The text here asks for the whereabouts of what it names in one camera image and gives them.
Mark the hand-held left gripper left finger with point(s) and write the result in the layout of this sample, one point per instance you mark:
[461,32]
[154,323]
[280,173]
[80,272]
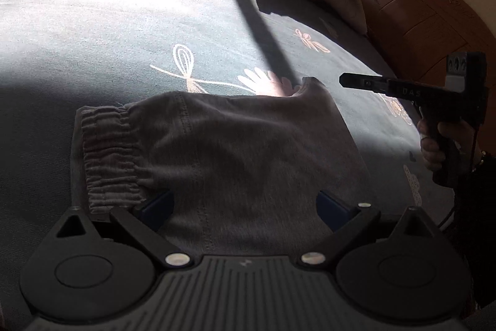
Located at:
[159,209]

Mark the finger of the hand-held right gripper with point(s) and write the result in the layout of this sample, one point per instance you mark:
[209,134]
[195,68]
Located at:
[364,83]

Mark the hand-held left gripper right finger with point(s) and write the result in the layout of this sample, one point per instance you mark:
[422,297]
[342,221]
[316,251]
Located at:
[331,210]

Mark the grey pants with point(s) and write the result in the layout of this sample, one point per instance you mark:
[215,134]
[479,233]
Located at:
[232,160]

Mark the person's right forearm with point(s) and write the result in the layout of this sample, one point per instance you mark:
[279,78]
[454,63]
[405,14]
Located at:
[480,230]

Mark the person's right hand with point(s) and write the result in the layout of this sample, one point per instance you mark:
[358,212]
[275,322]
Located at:
[430,154]

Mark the wooden headboard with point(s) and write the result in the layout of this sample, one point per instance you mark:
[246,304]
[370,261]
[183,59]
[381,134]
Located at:
[418,13]

